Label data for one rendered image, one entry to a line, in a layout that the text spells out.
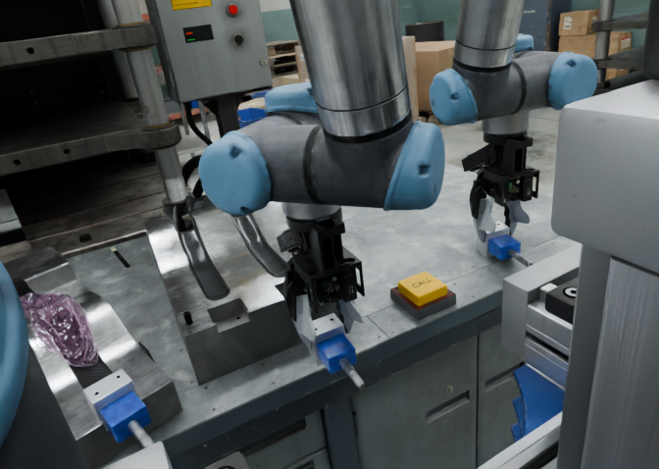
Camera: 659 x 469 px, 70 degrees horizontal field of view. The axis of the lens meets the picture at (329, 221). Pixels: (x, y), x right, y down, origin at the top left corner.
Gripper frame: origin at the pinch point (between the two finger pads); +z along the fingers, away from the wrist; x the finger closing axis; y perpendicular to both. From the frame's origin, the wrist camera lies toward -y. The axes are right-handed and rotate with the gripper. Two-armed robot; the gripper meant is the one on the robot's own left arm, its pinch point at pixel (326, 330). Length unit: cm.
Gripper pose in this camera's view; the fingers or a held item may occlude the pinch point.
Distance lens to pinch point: 71.7
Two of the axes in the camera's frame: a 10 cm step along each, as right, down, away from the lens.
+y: 4.2, 3.3, -8.4
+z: 1.2, 9.0, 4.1
